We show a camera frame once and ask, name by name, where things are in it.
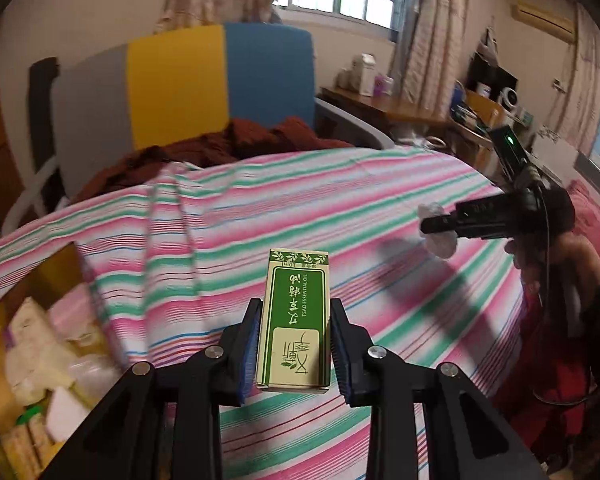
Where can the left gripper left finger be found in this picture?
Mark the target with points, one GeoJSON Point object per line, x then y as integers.
{"type": "Point", "coordinates": [240, 345]}

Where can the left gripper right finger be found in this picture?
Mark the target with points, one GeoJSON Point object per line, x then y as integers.
{"type": "Point", "coordinates": [350, 343]}

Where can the green essential oil box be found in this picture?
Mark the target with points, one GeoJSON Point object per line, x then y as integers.
{"type": "Point", "coordinates": [294, 339]}

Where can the person's right hand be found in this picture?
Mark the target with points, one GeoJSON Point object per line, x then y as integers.
{"type": "Point", "coordinates": [572, 251]}

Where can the striped pink green cloth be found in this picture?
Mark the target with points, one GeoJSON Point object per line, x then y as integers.
{"type": "Point", "coordinates": [177, 259]}

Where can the wooden desk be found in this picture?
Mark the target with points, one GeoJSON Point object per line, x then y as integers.
{"type": "Point", "coordinates": [407, 124]}

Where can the pink patterned roll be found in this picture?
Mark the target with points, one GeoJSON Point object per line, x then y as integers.
{"type": "Point", "coordinates": [73, 314]}

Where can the beige patterned curtain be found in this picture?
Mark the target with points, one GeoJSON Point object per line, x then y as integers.
{"type": "Point", "coordinates": [426, 57]}

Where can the white foam block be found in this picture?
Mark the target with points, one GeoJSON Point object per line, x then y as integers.
{"type": "Point", "coordinates": [64, 414]}

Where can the air conditioner unit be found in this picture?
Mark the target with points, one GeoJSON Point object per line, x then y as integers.
{"type": "Point", "coordinates": [554, 25]}

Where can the dark red blanket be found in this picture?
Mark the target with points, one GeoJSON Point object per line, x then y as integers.
{"type": "Point", "coordinates": [240, 140]}

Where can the cream carton box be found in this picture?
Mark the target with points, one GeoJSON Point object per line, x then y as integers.
{"type": "Point", "coordinates": [31, 330]}

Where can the cream rolled sock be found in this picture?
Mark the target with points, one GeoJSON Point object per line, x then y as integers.
{"type": "Point", "coordinates": [30, 377]}

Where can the white box on desk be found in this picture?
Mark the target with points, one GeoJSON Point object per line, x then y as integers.
{"type": "Point", "coordinates": [363, 73]}

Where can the cracker pack green wrapper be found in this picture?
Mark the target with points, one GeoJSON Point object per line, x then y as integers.
{"type": "Point", "coordinates": [28, 447]}

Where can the gold metal tin tray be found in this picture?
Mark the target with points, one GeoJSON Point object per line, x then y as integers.
{"type": "Point", "coordinates": [47, 282]}

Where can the grey yellow blue chair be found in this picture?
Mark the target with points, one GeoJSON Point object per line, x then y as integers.
{"type": "Point", "coordinates": [176, 85]}

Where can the black rolled mat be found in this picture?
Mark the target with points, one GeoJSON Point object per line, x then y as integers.
{"type": "Point", "coordinates": [41, 77]}

